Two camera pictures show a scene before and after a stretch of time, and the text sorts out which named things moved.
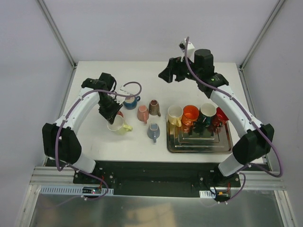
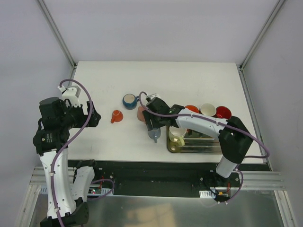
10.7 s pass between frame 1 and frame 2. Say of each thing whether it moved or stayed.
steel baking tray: stayed
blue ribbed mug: stayed
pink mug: stayed
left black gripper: moved
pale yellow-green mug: moved
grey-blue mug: stayed
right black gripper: moved
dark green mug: stayed
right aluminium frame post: stayed
